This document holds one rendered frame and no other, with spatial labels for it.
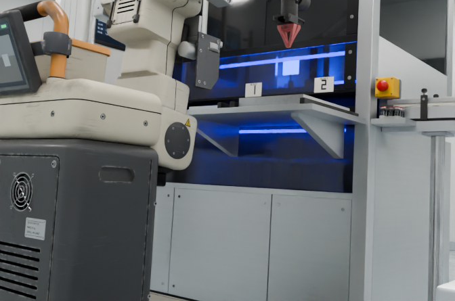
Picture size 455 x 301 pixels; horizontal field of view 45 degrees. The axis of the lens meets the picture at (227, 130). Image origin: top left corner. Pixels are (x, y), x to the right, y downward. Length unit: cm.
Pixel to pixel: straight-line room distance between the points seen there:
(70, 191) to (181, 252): 152
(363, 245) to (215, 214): 70
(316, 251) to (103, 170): 120
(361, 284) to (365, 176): 39
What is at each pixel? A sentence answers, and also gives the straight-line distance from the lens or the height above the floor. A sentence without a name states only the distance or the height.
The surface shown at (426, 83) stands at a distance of 272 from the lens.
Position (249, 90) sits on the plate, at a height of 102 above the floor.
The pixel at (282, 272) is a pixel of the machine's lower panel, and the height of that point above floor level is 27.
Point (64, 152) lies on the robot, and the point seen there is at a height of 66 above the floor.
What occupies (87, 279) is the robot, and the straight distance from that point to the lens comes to 118.
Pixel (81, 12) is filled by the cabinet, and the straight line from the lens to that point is 242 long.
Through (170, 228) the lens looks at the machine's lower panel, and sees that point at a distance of 266.
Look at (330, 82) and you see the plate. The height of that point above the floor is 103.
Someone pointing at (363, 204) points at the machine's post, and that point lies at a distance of 211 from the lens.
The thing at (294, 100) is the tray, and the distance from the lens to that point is 183.
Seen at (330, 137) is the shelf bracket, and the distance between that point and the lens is 205.
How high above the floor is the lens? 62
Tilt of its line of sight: 5 degrees up
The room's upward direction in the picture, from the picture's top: 3 degrees clockwise
